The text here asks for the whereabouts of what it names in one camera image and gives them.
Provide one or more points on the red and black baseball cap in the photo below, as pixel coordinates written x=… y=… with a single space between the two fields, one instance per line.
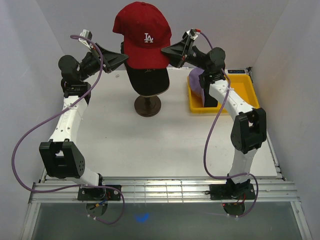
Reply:
x=145 y=33

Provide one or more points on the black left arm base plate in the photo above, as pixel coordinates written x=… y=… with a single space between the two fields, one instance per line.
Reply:
x=100 y=194

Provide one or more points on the purple baseball cap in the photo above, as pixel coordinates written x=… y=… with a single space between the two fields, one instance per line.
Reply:
x=194 y=82

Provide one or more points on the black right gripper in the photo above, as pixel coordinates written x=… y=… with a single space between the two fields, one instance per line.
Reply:
x=178 y=52

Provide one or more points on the black baseball cap gold logo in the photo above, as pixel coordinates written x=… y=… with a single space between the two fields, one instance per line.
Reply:
x=149 y=82

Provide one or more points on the yellow plastic bin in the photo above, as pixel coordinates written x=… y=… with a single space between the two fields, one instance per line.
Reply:
x=242 y=85

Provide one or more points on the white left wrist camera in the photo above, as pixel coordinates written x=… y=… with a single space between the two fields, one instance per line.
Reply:
x=86 y=38

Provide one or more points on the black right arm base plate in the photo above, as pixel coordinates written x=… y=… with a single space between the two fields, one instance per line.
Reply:
x=221 y=192

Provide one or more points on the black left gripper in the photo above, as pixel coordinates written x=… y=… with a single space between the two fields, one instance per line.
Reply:
x=112 y=60

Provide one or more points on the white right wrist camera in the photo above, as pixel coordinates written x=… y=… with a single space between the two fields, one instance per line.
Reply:
x=194 y=33

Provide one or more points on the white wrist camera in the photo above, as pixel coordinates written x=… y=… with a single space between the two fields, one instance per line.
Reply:
x=86 y=38
x=194 y=33

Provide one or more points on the black cap white NY logo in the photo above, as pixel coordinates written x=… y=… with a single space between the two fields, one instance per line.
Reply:
x=208 y=100

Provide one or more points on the aluminium mounting rail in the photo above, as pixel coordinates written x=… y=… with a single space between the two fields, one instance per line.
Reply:
x=156 y=190

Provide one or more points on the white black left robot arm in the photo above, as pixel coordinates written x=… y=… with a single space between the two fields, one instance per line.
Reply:
x=61 y=157

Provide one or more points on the beige mannequin head on stand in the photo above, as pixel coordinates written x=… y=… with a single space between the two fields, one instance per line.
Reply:
x=147 y=106

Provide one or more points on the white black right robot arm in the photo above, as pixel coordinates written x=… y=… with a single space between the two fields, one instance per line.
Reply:
x=249 y=128

